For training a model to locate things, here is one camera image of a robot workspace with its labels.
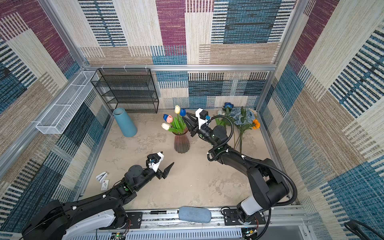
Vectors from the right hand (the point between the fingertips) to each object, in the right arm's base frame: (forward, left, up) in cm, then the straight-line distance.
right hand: (185, 115), depth 73 cm
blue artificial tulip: (+5, +1, -2) cm, 6 cm away
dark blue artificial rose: (+37, -32, -29) cm, 57 cm away
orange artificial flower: (+16, -47, -28) cm, 58 cm away
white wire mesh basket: (-1, +60, +1) cm, 60 cm away
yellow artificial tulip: (+6, +4, -2) cm, 8 cm away
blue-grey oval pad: (-37, -3, -30) cm, 48 cm away
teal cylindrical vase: (+13, +39, -24) cm, 48 cm away
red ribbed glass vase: (+5, +4, -33) cm, 34 cm away
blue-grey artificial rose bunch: (+17, -37, -24) cm, 47 cm away
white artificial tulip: (-1, +10, -6) cm, 12 cm away
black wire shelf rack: (+39, +39, -14) cm, 57 cm away
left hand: (-12, +10, -16) cm, 23 cm away
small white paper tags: (-18, +48, -30) cm, 59 cm away
